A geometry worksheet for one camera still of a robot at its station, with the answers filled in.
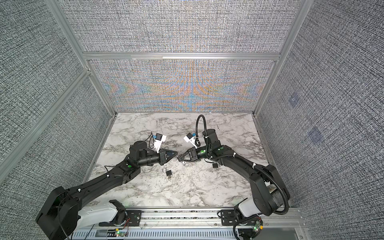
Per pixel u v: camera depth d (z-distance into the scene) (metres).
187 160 0.72
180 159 0.73
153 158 0.68
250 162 0.51
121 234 0.69
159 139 0.70
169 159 0.72
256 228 0.70
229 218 0.73
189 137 0.74
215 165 0.92
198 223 0.73
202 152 0.70
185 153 0.73
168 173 0.88
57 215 0.40
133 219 0.73
